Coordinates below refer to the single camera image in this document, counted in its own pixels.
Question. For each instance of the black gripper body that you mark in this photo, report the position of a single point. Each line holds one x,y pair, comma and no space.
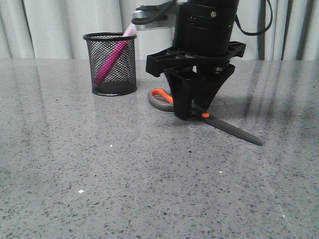
202,36

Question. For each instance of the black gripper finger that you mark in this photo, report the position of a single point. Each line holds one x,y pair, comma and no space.
183,87
212,77

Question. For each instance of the grey and orange scissors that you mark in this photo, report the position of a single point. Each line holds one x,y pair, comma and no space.
163,101

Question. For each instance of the pink highlighter pen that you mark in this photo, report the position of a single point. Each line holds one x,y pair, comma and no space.
115,55

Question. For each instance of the black mesh pen holder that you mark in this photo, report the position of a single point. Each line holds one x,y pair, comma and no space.
122,78

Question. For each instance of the light grey curtain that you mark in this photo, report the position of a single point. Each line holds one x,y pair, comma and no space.
53,29

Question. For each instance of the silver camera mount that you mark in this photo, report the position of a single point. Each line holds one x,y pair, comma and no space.
165,15

